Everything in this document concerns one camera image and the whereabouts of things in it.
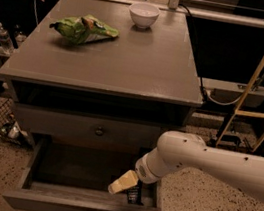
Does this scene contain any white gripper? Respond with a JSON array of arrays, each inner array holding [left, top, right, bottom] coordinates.
[[108, 148, 166, 194]]

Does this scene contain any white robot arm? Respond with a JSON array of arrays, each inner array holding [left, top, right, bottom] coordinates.
[[108, 131, 264, 203]]

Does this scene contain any open grey middle drawer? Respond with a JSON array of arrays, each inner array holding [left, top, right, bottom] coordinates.
[[2, 137, 163, 211]]

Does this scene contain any closed grey top drawer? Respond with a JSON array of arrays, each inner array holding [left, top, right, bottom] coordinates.
[[12, 103, 161, 148]]

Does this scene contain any grey wooden drawer cabinet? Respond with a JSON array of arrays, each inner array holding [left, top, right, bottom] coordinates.
[[0, 0, 202, 151]]

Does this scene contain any green chip bag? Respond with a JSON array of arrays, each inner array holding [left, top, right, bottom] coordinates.
[[49, 14, 119, 45]]

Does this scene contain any white ceramic bowl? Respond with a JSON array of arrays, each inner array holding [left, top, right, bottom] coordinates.
[[129, 2, 160, 29]]

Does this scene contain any clear plastic water bottle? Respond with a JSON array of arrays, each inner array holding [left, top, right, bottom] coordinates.
[[0, 22, 14, 55]]

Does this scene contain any wire mesh basket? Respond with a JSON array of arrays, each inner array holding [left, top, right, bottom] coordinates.
[[0, 99, 29, 146]]

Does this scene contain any black power cable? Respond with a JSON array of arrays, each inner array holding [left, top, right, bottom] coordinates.
[[162, 3, 224, 103]]

